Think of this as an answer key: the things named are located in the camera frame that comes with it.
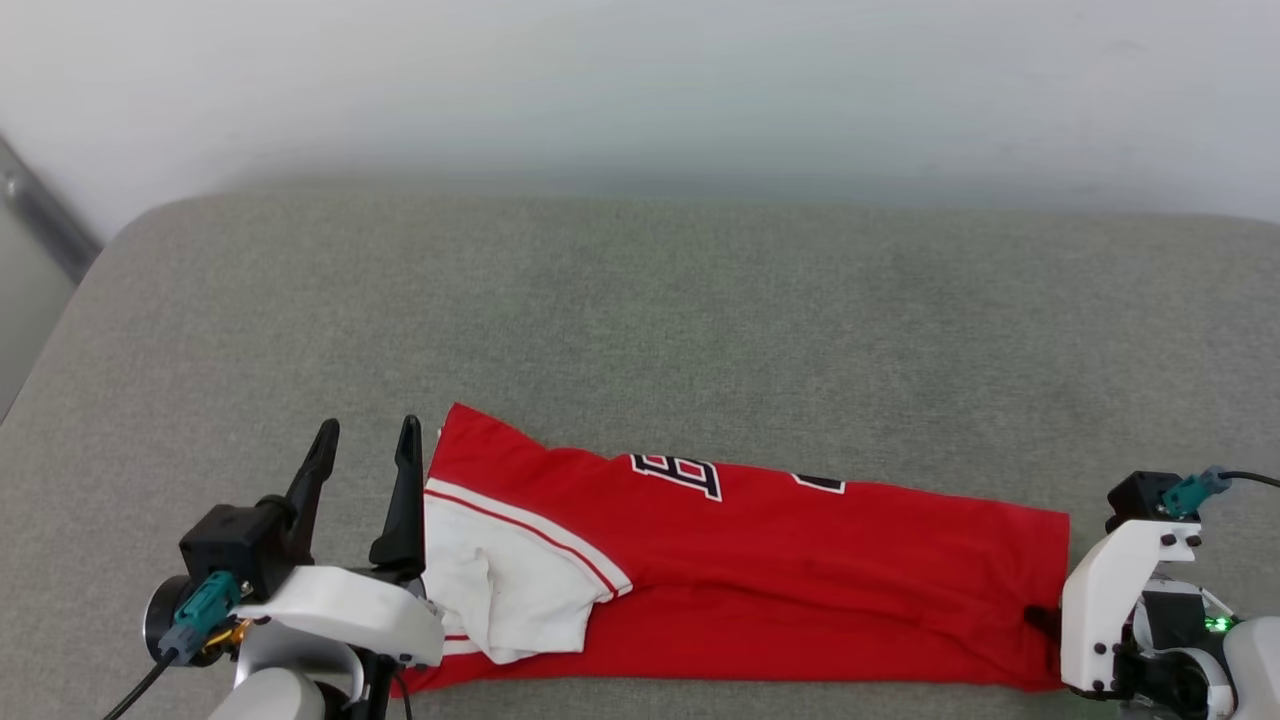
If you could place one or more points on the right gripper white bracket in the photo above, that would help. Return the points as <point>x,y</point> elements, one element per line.
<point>1100,610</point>

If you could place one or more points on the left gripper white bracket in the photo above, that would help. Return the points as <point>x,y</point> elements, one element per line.
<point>350,610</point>

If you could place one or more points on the red and white jersey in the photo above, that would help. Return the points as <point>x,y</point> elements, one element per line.
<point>800,570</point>

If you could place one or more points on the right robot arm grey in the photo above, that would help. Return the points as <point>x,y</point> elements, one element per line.
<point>1255,670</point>

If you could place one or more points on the grey fabric sofa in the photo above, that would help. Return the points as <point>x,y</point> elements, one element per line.
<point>700,330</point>

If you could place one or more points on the grey metal floor strip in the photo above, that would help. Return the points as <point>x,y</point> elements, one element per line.
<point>40,215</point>

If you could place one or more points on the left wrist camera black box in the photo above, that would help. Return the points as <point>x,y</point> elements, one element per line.
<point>235,545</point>

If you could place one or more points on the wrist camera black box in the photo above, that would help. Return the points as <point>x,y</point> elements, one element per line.
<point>235,545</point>
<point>1140,495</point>

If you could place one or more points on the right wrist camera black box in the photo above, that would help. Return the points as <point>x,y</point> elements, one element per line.
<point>1140,495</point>

